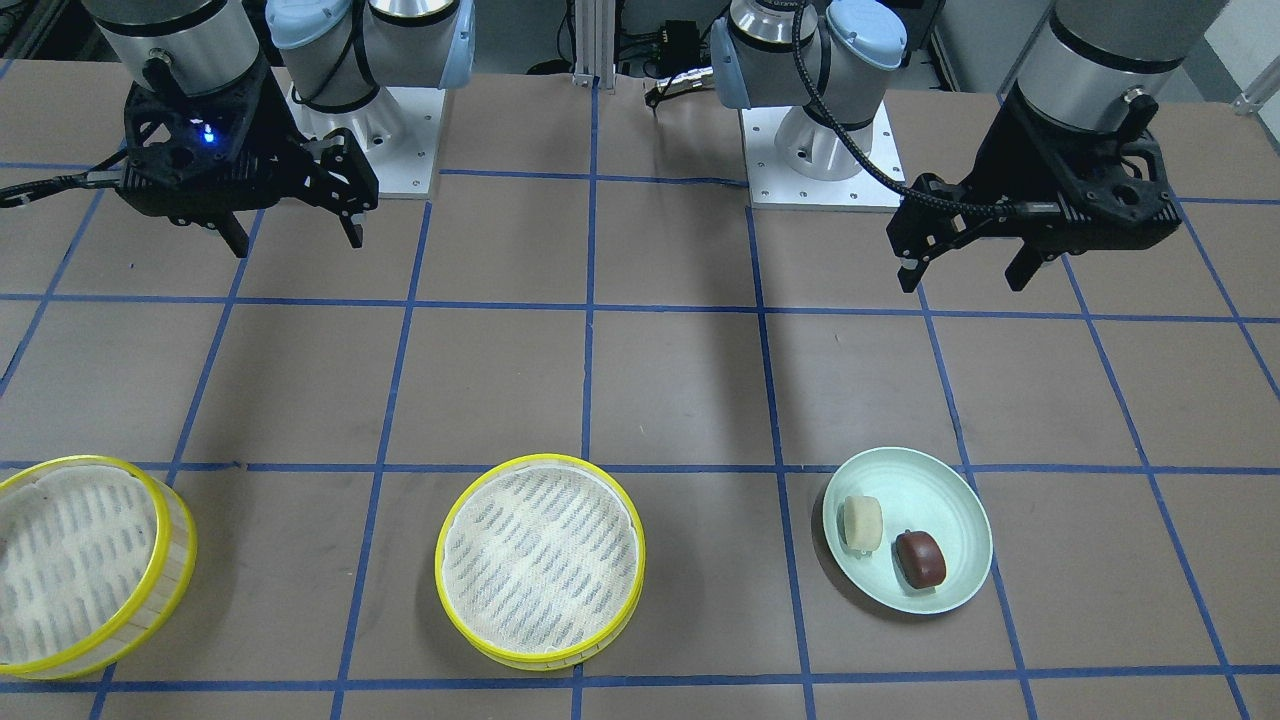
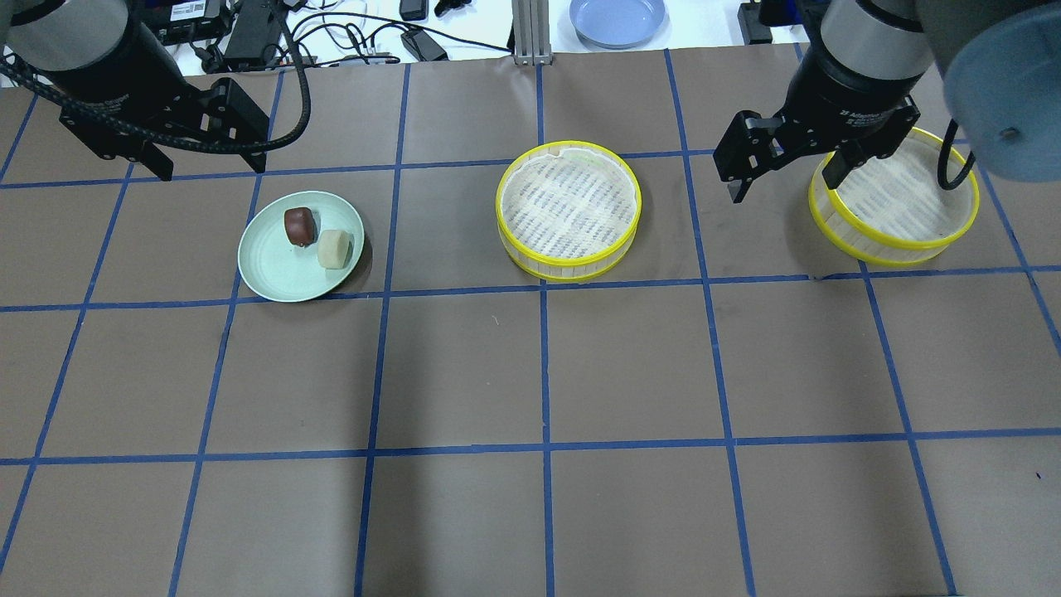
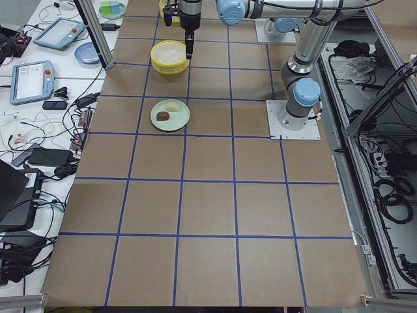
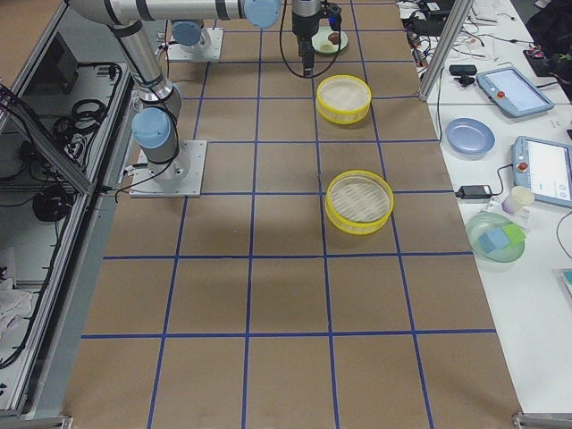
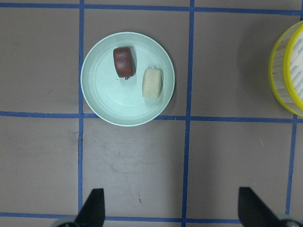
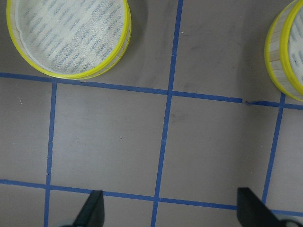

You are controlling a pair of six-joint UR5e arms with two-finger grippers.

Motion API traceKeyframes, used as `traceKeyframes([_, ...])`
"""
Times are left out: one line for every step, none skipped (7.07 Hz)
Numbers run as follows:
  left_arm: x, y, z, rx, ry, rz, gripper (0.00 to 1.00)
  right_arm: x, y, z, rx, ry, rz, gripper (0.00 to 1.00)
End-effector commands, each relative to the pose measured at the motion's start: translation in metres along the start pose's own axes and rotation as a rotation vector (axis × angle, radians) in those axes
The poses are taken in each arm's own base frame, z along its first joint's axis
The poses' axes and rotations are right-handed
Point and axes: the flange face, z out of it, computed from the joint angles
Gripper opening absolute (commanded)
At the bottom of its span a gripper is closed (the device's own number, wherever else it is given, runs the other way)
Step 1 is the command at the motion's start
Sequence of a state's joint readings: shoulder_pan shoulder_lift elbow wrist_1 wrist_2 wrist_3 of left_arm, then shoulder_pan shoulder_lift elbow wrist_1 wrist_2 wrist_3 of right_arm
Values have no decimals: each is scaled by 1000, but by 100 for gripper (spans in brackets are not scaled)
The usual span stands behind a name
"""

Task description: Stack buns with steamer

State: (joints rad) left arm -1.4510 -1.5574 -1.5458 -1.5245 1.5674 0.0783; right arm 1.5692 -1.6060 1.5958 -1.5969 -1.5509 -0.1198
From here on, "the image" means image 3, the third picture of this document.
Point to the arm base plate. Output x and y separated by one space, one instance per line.
287 39
283 126

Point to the upper teach pendant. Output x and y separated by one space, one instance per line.
60 34

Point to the white crumpled cloth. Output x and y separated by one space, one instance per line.
356 69

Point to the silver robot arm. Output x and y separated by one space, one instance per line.
278 26
321 17

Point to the teach pendant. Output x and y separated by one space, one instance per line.
60 34
32 82

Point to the aluminium frame post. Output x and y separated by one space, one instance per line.
91 21

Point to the white steamed bun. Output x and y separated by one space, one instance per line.
172 107

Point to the blue plate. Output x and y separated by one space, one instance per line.
86 54

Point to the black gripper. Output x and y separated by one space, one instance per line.
189 20

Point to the black power adapter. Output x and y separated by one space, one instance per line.
50 157

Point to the light green plate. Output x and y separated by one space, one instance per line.
177 119

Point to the lower teach pendant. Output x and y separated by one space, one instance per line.
32 82

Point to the black laptop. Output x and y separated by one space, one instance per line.
19 191

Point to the green dish with blocks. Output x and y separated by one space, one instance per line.
112 9

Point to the middle yellow bamboo steamer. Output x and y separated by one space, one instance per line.
169 57

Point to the brown steamed bun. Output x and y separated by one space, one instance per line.
162 116

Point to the black phone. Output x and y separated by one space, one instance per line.
54 105

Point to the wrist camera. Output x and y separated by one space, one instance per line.
171 13

